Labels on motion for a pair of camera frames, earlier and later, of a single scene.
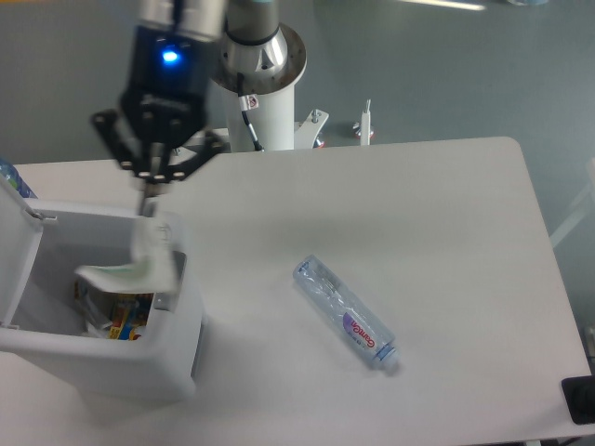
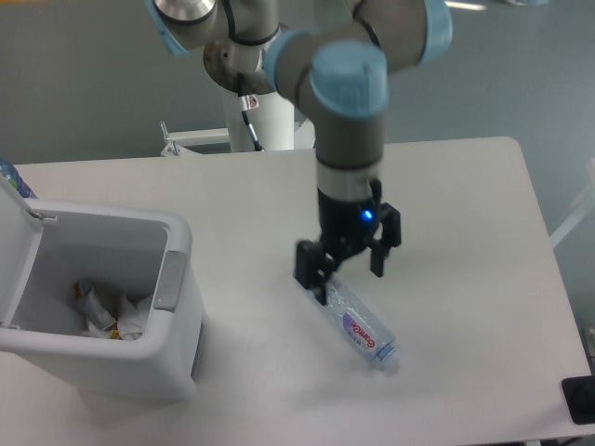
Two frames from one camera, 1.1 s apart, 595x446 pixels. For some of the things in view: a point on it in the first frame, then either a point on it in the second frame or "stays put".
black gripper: (166, 98) → (344, 227)
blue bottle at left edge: (12, 175) stays put
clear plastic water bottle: (348, 310) stays put
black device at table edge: (579, 392) stays put
